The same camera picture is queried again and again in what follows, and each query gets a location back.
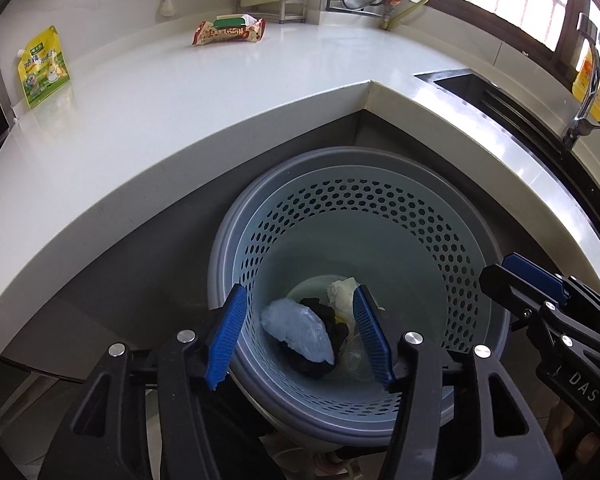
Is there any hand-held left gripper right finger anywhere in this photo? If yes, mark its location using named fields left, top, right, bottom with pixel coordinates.
left=352, top=285, right=563, bottom=480

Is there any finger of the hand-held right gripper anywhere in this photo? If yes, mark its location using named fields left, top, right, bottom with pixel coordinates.
left=479, top=264, right=551, bottom=332
left=501, top=253, right=569, bottom=299

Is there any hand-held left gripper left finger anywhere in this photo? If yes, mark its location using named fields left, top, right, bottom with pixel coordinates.
left=37, top=282, right=249, bottom=480

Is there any dark grey cloth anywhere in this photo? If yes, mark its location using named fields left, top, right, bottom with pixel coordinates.
left=275, top=297, right=352, bottom=378

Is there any white tissue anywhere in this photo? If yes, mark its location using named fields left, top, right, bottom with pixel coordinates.
left=326, top=276, right=381, bottom=337

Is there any clear plastic bag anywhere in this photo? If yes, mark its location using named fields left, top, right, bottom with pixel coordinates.
left=260, top=297, right=337, bottom=366

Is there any grey-blue perforated waste basket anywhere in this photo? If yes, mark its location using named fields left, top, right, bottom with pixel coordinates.
left=207, top=146, right=512, bottom=448

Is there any person's right hand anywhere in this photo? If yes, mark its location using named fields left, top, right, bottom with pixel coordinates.
left=547, top=400, right=600, bottom=467

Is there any black kitchen sink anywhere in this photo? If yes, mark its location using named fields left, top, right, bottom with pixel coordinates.
left=413, top=70, right=600, bottom=242

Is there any chrome faucet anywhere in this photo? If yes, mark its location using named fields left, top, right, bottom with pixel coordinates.
left=560, top=12, right=600, bottom=149

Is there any red snack wrapper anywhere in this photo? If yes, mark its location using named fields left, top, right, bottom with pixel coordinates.
left=192, top=16, right=266, bottom=47

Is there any yellow spouted pouch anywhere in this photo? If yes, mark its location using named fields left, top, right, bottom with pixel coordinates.
left=16, top=26, right=72, bottom=109

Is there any yellow gas hose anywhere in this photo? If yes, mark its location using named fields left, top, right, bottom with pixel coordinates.
left=380, top=0, right=432, bottom=31

